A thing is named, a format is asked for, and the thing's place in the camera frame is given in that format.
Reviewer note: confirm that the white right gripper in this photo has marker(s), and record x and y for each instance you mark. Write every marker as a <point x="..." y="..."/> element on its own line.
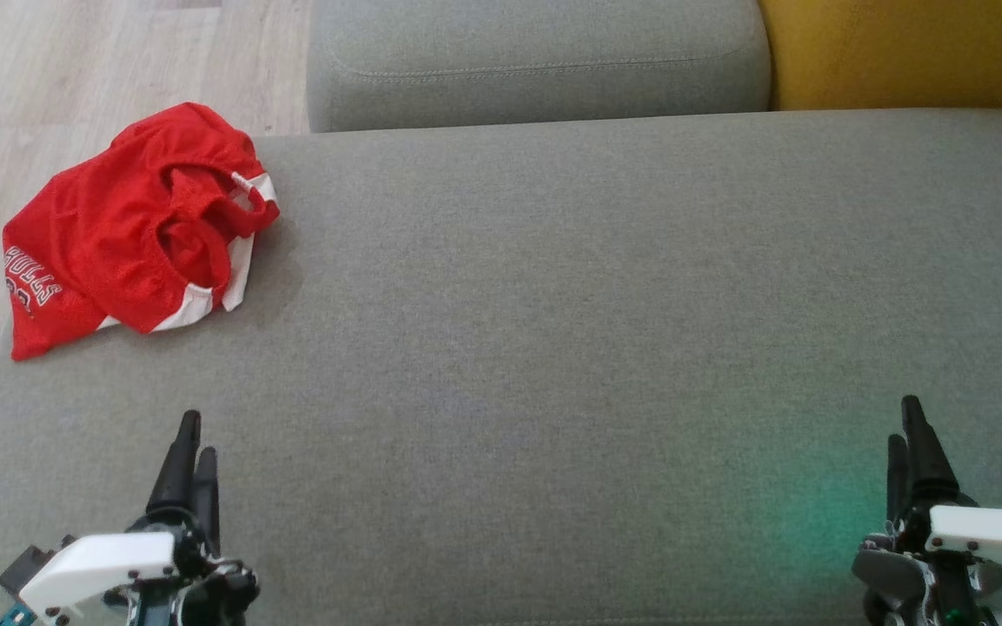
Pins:
<point x="988" y="530"/>

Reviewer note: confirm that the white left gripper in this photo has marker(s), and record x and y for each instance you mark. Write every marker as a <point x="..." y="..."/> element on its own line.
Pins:
<point x="101" y="565"/>

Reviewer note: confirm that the red garment with white stripes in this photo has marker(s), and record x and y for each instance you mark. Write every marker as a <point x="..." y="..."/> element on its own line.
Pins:
<point x="110" y="226"/>

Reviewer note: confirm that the large grey sofa seat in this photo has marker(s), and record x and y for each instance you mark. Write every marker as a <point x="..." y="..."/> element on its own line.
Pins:
<point x="553" y="348"/>

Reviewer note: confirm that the yellow sofa backrest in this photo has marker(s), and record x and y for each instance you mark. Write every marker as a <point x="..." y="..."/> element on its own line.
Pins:
<point x="901" y="52"/>

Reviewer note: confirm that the grey sofa seat cushion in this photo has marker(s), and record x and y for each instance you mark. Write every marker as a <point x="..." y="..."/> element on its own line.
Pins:
<point x="536" y="61"/>

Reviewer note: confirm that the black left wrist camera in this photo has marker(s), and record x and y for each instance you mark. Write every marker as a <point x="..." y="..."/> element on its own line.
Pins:
<point x="23" y="569"/>

